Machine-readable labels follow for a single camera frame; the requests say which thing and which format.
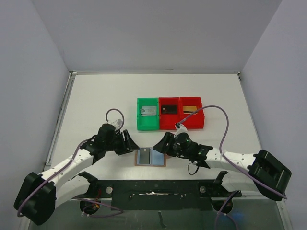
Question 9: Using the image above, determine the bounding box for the brown leather card holder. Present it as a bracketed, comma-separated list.
[134, 147, 166, 167]

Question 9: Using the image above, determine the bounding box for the dark grey card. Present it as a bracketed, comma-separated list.
[161, 105, 177, 115]

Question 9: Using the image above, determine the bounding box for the gold VIP card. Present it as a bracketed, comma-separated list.
[183, 105, 197, 114]

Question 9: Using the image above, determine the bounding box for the green plastic bin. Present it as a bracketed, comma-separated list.
[136, 97, 160, 131]

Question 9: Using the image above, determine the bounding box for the black VIP card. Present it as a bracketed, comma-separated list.
[139, 148, 151, 164]

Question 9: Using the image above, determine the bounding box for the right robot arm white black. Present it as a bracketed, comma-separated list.
[153, 132, 292, 201]

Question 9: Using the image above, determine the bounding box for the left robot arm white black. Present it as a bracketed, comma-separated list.
[13, 124, 139, 225]

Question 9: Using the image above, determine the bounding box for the blue white striped card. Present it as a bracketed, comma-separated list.
[140, 106, 157, 116]

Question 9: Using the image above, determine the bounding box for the middle red plastic bin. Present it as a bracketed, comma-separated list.
[159, 97, 180, 130]

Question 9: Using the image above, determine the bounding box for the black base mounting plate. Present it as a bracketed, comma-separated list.
[77, 179, 231, 211]

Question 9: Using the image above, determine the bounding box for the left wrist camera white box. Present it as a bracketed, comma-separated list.
[107, 119, 124, 130]

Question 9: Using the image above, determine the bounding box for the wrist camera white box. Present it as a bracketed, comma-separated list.
[107, 119, 124, 130]
[174, 123, 188, 137]

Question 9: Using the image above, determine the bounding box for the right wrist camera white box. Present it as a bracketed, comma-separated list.
[174, 123, 188, 137]

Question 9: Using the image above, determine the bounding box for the aluminium front rail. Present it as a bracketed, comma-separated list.
[27, 178, 287, 202]

